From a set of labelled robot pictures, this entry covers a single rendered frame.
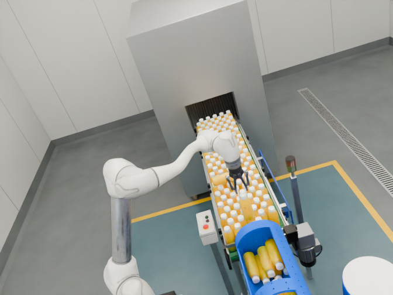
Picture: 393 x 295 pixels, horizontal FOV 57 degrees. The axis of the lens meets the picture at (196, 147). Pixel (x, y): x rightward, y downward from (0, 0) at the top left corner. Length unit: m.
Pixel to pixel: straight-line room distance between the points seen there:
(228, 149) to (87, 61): 4.48
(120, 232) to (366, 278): 1.24
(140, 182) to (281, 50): 4.99
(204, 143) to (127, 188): 0.56
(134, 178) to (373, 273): 1.27
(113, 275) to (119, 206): 0.38
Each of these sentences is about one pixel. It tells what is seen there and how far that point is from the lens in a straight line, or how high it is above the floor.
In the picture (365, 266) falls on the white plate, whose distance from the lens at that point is 2.13.
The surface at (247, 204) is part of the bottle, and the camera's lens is 2.17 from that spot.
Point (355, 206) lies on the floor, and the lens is 3.87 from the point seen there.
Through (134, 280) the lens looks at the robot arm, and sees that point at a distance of 1.91.
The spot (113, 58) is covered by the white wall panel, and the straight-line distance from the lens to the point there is 6.05.
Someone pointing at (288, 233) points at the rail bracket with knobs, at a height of 1.00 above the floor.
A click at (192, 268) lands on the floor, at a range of 3.62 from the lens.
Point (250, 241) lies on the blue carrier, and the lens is 2.20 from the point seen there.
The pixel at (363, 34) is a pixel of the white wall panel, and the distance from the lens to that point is 6.85.
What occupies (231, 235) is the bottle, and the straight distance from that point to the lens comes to 2.34.
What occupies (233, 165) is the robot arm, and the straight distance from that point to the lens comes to 1.97.
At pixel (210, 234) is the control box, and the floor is 1.08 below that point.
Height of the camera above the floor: 2.73
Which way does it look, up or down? 32 degrees down
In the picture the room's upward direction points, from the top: 19 degrees counter-clockwise
